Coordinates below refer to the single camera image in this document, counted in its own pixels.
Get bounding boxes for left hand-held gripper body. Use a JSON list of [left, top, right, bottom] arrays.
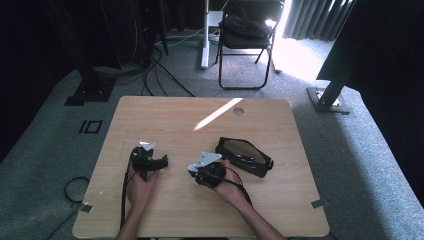
[[130, 139, 158, 182]]

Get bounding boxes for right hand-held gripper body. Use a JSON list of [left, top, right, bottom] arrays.
[[193, 151, 228, 189]]

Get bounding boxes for black pencil case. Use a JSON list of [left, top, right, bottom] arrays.
[[214, 136, 275, 179]]

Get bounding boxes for person's right hand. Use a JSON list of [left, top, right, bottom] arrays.
[[213, 158, 250, 208]]

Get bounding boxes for person's left hand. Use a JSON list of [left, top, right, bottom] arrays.
[[125, 166, 160, 211]]

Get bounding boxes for black metal stand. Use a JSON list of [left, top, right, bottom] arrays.
[[306, 49, 361, 116], [39, 0, 118, 107]]

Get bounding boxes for white desk leg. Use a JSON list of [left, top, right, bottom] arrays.
[[199, 0, 225, 70]]

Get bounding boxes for dark equipment tower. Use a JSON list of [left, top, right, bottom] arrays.
[[131, 0, 170, 66]]

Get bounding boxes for black folding chair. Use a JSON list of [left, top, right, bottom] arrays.
[[215, 0, 287, 91]]

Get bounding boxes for black bag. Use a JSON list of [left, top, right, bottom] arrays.
[[220, 14, 273, 40]]

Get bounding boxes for black curtain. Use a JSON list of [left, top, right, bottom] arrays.
[[315, 0, 424, 204], [0, 0, 83, 163]]

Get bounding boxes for grey curtain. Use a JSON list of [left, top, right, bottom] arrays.
[[282, 0, 355, 43]]

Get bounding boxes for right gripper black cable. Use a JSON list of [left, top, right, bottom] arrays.
[[222, 165, 254, 206]]

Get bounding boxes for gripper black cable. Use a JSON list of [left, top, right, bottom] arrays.
[[222, 165, 254, 206], [118, 149, 138, 231]]

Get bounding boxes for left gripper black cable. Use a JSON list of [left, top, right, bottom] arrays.
[[118, 149, 138, 231]]

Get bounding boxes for black floor cables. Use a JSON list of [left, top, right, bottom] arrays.
[[142, 46, 196, 98]]

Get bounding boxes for black cable loop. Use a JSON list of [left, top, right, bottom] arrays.
[[63, 175, 91, 205]]

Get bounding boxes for white floor cable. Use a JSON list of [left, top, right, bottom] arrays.
[[154, 27, 222, 48]]

